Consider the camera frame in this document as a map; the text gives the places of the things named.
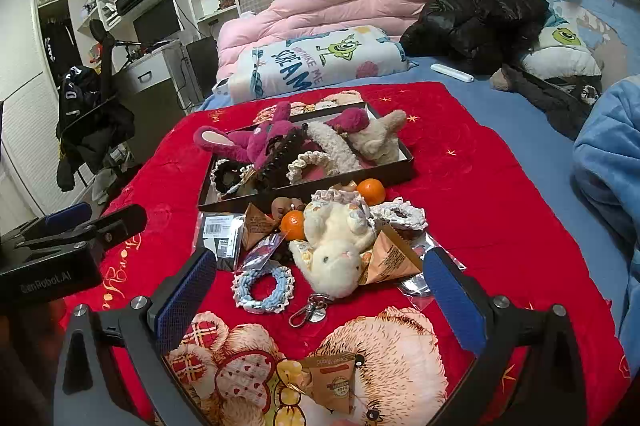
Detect black lace-trimmed scrunchie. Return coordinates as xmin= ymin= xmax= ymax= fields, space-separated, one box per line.
xmin=210 ymin=159 xmax=258 ymax=197

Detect black office chair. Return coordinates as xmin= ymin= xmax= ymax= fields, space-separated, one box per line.
xmin=55 ymin=20 xmax=136 ymax=192

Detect cream fluffy hair band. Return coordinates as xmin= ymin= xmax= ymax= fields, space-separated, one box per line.
xmin=305 ymin=123 xmax=361 ymax=172

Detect holographic plastic packet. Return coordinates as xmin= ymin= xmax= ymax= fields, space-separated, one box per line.
xmin=239 ymin=233 xmax=286 ymax=274

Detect white plush rabbit keychain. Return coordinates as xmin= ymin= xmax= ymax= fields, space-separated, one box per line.
xmin=288 ymin=189 xmax=378 ymax=328

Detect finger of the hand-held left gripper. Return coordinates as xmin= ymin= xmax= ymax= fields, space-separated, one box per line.
xmin=17 ymin=205 xmax=148 ymax=252
xmin=0 ymin=202 xmax=93 ymax=243

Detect black jacket with white print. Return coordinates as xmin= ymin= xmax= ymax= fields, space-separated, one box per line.
xmin=56 ymin=66 xmax=136 ymax=192

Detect brown plush hair tie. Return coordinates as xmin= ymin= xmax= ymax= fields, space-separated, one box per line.
xmin=272 ymin=196 xmax=306 ymax=217

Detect blue printed bed bumper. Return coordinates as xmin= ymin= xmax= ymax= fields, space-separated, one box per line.
xmin=525 ymin=0 xmax=640 ymax=82

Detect black puffer jacket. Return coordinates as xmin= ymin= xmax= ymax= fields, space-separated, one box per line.
xmin=400 ymin=0 xmax=551 ymax=74

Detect black computer tower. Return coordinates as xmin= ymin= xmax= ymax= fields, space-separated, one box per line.
xmin=186 ymin=37 xmax=220 ymax=100

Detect dark grey garment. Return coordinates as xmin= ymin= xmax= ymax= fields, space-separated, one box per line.
xmin=490 ymin=64 xmax=601 ymax=139

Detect blue crochet scrunchie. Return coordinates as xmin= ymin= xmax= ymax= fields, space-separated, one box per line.
xmin=232 ymin=262 xmax=296 ymax=314

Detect black hanging clothes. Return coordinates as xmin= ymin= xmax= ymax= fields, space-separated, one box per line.
xmin=42 ymin=19 xmax=81 ymax=77

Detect white cartoon printed blanket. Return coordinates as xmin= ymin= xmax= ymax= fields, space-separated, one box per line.
xmin=229 ymin=26 xmax=418 ymax=102

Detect clear plastic packet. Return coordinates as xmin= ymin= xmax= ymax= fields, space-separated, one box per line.
xmin=397 ymin=231 xmax=466 ymax=307

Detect beige plush toy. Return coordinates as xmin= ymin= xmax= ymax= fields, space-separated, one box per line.
xmin=347 ymin=109 xmax=408 ymax=164

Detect pink lace-trimmed scrunchie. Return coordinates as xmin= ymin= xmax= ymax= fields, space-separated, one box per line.
xmin=286 ymin=152 xmax=351 ymax=187

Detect light blue fleece garment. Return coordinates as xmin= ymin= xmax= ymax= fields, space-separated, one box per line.
xmin=572 ymin=75 xmax=640 ymax=267

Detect black cardboard box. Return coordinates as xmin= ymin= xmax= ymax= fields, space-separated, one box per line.
xmin=197 ymin=102 xmax=416 ymax=213

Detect black packet with barcode label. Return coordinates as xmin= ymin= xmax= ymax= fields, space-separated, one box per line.
xmin=192 ymin=211 xmax=246 ymax=272

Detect white monster print pillow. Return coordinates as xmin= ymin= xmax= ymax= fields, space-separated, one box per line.
xmin=520 ymin=4 xmax=603 ymax=82

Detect magenta plush rabbit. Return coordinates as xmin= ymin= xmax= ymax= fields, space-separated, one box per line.
xmin=194 ymin=101 xmax=371 ymax=169

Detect white remote control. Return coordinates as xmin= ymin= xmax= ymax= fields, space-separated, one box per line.
xmin=431 ymin=63 xmax=474 ymax=83

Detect red printed blanket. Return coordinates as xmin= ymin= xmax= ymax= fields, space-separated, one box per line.
xmin=57 ymin=81 xmax=631 ymax=426

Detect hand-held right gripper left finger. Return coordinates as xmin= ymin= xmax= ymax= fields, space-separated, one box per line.
xmin=52 ymin=247 xmax=218 ymax=426

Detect black hair claw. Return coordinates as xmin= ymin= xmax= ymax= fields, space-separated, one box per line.
xmin=257 ymin=129 xmax=308 ymax=189

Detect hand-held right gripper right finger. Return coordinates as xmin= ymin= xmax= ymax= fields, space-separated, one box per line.
xmin=422 ymin=247 xmax=590 ymax=426

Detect white wardrobe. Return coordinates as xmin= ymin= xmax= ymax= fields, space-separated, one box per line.
xmin=0 ymin=0 xmax=81 ymax=227

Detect white desk with drawer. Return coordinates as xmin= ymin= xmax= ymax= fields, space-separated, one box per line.
xmin=112 ymin=39 xmax=191 ymax=117

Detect orange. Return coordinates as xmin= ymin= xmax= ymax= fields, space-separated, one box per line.
xmin=357 ymin=177 xmax=387 ymax=205
xmin=279 ymin=210 xmax=306 ymax=241

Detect black monitor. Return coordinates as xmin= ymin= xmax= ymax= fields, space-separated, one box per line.
xmin=132 ymin=0 xmax=181 ymax=44

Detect brown triangular packet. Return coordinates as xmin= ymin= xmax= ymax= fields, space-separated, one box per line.
xmin=243 ymin=203 xmax=281 ymax=252
xmin=300 ymin=354 xmax=365 ymax=414
xmin=360 ymin=226 xmax=425 ymax=284

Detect white lace scrunchie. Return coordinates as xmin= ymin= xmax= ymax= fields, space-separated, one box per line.
xmin=372 ymin=197 xmax=429 ymax=239

